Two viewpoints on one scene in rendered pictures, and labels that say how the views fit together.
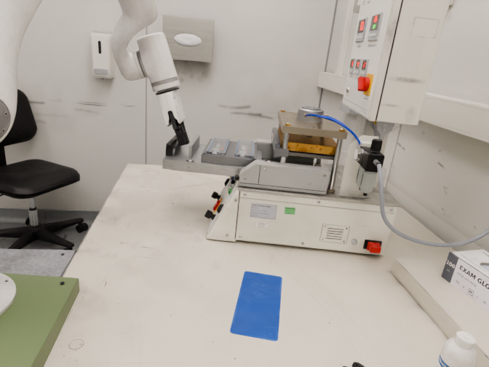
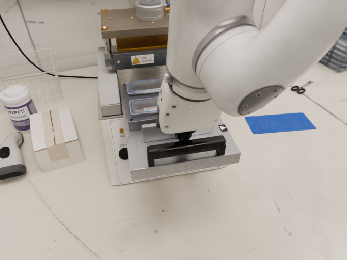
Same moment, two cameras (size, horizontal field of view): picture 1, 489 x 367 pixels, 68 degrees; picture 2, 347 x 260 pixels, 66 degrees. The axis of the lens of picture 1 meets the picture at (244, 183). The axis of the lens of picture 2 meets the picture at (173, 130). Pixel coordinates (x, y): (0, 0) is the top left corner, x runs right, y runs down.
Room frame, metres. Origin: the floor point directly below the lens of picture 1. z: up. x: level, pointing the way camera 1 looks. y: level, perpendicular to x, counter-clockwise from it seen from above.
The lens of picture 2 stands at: (1.23, 0.59, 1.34)
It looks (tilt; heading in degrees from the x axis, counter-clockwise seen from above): 40 degrees down; 257
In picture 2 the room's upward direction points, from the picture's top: straight up
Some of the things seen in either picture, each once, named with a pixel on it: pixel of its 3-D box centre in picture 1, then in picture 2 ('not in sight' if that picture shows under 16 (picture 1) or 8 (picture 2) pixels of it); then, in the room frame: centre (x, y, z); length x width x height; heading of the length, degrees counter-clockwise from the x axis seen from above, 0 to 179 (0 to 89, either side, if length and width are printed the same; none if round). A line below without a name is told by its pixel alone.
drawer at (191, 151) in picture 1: (216, 154); (171, 115); (1.13, 0.10, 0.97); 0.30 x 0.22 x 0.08; 90
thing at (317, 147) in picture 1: (306, 135); (154, 32); (1.12, -0.18, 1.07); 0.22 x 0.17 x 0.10; 0
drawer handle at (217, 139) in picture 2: (174, 143); (186, 150); (1.13, 0.24, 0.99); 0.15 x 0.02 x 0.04; 0
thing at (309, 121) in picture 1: (319, 130); (156, 21); (1.11, -0.21, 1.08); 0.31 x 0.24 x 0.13; 0
